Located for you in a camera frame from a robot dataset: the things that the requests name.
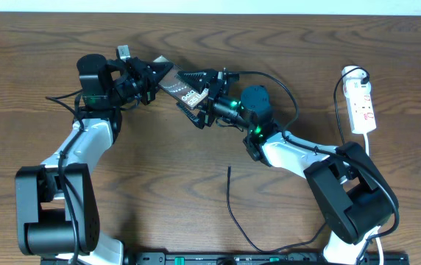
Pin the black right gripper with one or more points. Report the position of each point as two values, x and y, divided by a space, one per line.
216 87

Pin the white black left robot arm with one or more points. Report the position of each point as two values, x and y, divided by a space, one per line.
56 210

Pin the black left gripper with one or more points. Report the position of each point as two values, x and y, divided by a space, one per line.
145 73

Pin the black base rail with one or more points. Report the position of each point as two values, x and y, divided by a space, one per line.
311 258

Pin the white power strip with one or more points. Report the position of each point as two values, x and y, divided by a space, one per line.
357 91

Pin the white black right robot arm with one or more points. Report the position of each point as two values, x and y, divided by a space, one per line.
356 202

